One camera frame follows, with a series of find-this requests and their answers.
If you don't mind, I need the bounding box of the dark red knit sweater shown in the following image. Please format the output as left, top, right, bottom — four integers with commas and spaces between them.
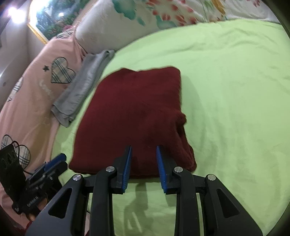
69, 67, 197, 178

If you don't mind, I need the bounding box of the person's left hand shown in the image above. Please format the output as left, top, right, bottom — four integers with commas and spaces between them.
26, 198, 48, 221

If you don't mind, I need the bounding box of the pink heart pattern duvet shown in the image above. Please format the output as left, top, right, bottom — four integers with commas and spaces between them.
1, 28, 86, 173

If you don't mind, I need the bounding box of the folded grey garment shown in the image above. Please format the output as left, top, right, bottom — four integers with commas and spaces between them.
51, 50, 115, 127

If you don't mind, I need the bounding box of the gold framed landscape painting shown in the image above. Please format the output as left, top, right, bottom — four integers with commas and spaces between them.
28, 0, 96, 44

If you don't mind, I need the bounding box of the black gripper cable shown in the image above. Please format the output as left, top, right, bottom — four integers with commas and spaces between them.
11, 140, 32, 176

